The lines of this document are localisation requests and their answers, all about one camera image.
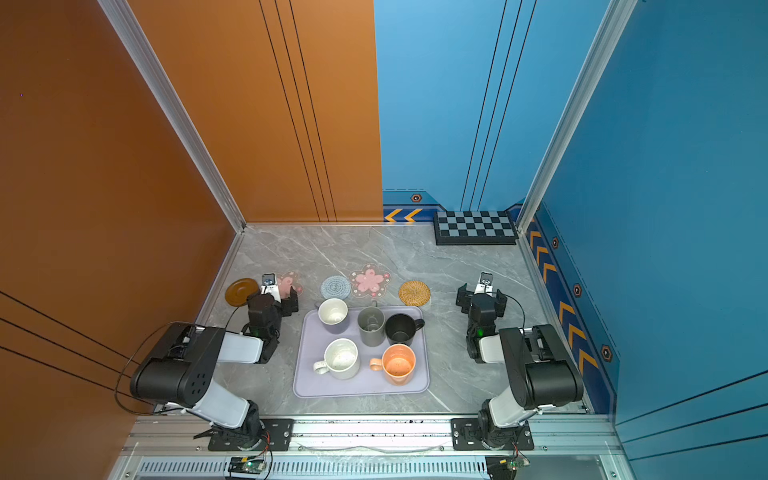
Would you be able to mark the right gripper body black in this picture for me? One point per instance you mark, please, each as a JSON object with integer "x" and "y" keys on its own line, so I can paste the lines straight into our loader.
{"x": 466, "y": 297}

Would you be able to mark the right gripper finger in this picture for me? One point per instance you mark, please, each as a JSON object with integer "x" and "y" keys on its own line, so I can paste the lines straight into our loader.
{"x": 500, "y": 303}
{"x": 464, "y": 298}

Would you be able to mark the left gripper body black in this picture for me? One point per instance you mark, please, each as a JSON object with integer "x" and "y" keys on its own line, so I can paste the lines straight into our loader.
{"x": 288, "y": 300}

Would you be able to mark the pink flower coaster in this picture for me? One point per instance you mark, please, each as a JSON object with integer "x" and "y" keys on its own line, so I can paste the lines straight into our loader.
{"x": 369, "y": 282}
{"x": 287, "y": 282}

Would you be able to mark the brown wooden coaster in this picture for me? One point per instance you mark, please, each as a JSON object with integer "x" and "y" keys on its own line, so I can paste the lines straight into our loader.
{"x": 237, "y": 293}

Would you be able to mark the rattan woven round coaster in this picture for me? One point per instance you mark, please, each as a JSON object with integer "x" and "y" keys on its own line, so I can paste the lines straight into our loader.
{"x": 414, "y": 293}

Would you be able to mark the blue woven round coaster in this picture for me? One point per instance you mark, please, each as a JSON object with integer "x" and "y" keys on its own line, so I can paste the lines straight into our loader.
{"x": 336, "y": 287}

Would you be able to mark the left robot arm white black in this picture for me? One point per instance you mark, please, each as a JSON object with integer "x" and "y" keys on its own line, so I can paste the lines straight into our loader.
{"x": 179, "y": 370}

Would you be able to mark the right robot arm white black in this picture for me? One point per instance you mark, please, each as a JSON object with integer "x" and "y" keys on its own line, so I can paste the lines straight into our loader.
{"x": 540, "y": 371}

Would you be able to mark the white cup lavender outside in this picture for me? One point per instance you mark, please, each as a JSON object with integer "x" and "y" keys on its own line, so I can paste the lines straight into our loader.
{"x": 333, "y": 314}

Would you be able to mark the black mug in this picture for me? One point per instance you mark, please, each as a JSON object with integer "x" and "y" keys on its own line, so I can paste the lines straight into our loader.
{"x": 402, "y": 328}

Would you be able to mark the lavender silicone tray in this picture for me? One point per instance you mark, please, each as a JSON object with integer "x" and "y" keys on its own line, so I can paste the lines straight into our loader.
{"x": 313, "y": 342}

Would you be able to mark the black checkerboard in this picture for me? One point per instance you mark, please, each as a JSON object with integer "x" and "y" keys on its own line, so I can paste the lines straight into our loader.
{"x": 461, "y": 228}

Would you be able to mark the white mug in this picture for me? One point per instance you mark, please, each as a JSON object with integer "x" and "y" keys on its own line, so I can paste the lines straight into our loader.
{"x": 340, "y": 359}

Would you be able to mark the grey mug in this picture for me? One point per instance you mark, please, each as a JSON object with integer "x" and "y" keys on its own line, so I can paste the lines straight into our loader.
{"x": 371, "y": 323}

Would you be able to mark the orange mug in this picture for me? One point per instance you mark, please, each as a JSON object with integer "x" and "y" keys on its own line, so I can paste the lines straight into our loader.
{"x": 397, "y": 363}

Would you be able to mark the green circuit board left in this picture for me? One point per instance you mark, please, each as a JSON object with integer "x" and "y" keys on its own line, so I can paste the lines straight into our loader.
{"x": 246, "y": 468}

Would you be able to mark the circuit board right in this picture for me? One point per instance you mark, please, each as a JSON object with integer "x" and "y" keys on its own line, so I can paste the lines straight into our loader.
{"x": 505, "y": 467}

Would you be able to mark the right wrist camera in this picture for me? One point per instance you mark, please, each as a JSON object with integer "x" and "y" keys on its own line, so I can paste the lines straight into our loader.
{"x": 485, "y": 284}

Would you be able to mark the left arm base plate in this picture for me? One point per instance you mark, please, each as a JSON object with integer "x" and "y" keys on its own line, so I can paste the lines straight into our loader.
{"x": 275, "y": 433}

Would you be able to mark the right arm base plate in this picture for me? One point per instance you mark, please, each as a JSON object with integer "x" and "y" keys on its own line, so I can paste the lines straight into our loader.
{"x": 469, "y": 434}

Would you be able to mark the aluminium front rail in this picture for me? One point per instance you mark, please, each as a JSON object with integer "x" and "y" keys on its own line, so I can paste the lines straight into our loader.
{"x": 552, "y": 434}

